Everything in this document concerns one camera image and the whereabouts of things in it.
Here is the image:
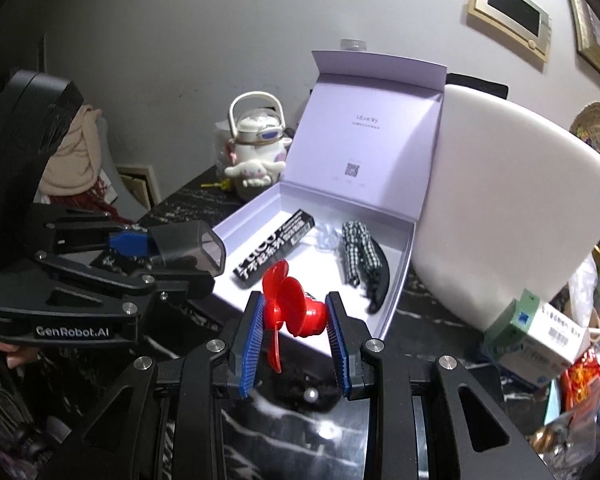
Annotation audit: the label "gold framed picture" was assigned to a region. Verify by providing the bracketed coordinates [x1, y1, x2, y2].
[562, 0, 600, 108]

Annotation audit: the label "red mini fan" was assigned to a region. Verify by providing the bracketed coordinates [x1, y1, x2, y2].
[261, 259, 330, 375]

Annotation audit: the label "dark translucent plastic case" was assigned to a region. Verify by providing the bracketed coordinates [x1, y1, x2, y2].
[147, 220, 227, 279]

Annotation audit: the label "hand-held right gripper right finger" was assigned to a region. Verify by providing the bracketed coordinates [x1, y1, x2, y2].
[324, 290, 546, 480]

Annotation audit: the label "white teapot-shaped bottle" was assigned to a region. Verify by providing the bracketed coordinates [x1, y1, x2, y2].
[227, 91, 289, 168]

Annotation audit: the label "beige wall vent panel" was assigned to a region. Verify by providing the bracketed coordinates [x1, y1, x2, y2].
[115, 164, 162, 211]

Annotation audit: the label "black carton with white print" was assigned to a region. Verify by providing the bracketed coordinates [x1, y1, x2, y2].
[232, 210, 315, 291]

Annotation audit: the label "clear plastic hair ties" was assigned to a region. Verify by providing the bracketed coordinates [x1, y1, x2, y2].
[312, 225, 343, 254]

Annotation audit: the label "white foam sheet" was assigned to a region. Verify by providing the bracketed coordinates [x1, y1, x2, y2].
[412, 84, 600, 333]

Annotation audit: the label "black hair claw clip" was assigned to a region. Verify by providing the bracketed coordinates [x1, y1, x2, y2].
[362, 237, 392, 316]

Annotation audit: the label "green white medicine box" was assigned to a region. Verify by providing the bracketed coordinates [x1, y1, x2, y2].
[482, 287, 591, 390]

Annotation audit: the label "lavender gift box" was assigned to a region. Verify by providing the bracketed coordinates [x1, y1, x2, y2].
[211, 50, 448, 342]

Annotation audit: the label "black pouch bag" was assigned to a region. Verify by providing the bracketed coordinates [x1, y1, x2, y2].
[445, 72, 510, 102]

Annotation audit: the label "beige scarf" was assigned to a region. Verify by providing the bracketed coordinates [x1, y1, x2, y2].
[37, 105, 107, 197]

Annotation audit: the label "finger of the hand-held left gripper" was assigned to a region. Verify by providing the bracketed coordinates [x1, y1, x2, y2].
[46, 208, 157, 257]
[34, 255, 217, 302]

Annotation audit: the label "beige wall intercom panel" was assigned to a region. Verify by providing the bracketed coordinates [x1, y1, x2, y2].
[467, 0, 552, 63]

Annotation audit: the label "black white checkered hair clip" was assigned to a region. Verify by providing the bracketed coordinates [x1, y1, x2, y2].
[339, 220, 384, 289]

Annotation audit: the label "person's left hand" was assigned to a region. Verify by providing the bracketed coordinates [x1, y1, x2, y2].
[0, 325, 37, 369]

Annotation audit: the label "white plush dog toy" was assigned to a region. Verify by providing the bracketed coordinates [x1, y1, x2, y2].
[223, 157, 287, 202]

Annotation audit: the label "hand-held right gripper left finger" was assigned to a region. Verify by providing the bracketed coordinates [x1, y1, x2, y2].
[67, 290, 270, 480]

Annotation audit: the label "red knit cloth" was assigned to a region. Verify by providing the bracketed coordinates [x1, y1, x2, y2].
[55, 180, 137, 224]

